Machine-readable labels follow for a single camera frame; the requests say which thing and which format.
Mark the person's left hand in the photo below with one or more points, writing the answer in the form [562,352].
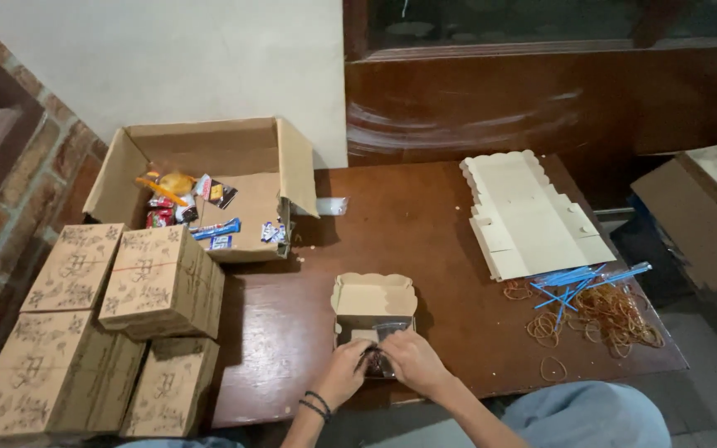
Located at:
[346,373]

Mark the person's right hand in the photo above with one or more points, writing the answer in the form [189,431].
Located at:
[417,364]

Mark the person's right fingers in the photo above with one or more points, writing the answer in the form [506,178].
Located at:
[394,348]

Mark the person's left fingers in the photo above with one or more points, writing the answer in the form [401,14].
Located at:
[365,351]

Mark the dark snack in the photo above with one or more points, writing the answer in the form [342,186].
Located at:
[376,364]

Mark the open small cardboard box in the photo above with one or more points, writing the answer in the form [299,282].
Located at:
[374,302]

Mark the small blue white sweet packets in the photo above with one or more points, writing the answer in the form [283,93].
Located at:
[273,233]

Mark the single tan rubber band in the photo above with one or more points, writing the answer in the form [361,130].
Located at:
[543,368]

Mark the clear plastic bag roll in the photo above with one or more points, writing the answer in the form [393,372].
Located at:
[324,206]

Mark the small blue packet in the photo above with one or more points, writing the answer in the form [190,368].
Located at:
[221,242]

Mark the large open brown carton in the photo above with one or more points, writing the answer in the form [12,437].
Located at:
[252,205]

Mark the stack of flat box blanks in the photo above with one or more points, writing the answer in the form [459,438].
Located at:
[529,218]

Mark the bag of blue straws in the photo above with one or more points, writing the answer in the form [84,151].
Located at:
[573,279]

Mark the blue wafer bar packet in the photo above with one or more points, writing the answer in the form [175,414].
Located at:
[215,228]

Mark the closed printed cardboard box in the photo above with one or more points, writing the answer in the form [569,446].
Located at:
[169,389]
[47,373]
[159,280]
[75,267]

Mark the person's blue jeans leg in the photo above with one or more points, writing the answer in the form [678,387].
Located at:
[589,417]

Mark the black packet with yellow cracker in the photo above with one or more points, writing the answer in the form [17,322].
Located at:
[216,191]

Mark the pile of rubber bands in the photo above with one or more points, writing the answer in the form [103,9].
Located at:
[613,317]

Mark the red snack packet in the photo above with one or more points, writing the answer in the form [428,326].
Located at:
[159,214]

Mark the yellow bun in wrapper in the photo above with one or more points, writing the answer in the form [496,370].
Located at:
[178,182]

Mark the long orange snack packet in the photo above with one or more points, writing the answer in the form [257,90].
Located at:
[159,190]

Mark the heap of flattened brown cartons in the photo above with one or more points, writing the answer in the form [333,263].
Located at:
[701,218]

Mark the dark wooden window frame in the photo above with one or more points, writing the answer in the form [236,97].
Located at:
[520,46]

